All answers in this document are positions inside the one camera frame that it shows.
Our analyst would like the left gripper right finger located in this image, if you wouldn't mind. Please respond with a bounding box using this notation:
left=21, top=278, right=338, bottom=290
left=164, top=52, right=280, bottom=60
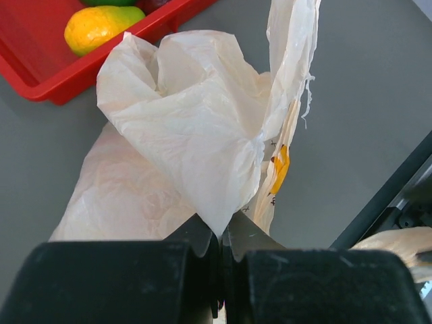
left=221, top=212, right=431, bottom=323

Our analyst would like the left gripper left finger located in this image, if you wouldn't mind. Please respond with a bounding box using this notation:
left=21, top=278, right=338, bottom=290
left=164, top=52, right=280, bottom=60
left=1, top=216, right=219, bottom=323

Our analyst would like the translucent banana print plastic bag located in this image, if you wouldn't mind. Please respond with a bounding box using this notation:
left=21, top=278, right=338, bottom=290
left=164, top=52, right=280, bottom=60
left=49, top=0, right=432, bottom=284

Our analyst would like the red plastic tray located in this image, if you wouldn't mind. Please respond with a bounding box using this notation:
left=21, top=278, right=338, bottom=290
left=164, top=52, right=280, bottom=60
left=1, top=0, right=213, bottom=105

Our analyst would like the yellow green mango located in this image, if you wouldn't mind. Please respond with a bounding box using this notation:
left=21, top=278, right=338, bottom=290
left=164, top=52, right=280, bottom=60
left=63, top=5, right=145, bottom=57

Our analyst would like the green avocado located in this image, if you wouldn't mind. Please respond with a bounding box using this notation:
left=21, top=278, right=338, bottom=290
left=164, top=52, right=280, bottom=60
left=80, top=0, right=137, bottom=7

